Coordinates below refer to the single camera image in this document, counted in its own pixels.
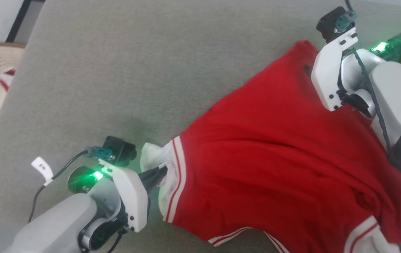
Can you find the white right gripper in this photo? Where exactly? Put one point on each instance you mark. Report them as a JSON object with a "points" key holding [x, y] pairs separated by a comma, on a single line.
{"points": [[329, 70]]}

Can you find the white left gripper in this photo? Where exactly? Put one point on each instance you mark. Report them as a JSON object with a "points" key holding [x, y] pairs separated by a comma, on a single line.
{"points": [[132, 200]]}

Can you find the red garment with white stripes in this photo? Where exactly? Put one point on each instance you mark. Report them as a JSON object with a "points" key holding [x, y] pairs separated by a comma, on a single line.
{"points": [[274, 158]]}

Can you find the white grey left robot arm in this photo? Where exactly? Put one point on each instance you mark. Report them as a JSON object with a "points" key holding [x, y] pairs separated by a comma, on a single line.
{"points": [[56, 225]]}

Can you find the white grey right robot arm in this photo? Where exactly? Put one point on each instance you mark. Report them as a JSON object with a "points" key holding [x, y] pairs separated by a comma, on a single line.
{"points": [[397, 91]]}

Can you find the red white cloth in basket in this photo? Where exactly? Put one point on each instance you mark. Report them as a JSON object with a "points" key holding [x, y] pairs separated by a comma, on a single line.
{"points": [[7, 79]]}

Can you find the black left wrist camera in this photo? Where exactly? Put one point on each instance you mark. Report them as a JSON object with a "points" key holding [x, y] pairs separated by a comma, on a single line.
{"points": [[120, 151]]}

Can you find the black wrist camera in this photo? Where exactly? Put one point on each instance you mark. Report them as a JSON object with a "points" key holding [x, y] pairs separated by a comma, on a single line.
{"points": [[334, 23], [120, 151]]}

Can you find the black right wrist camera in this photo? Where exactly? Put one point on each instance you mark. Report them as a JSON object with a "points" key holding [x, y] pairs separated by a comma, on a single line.
{"points": [[334, 23]]}

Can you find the black door frame strip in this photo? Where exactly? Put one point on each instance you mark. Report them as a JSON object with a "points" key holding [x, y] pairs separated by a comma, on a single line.
{"points": [[17, 21]]}

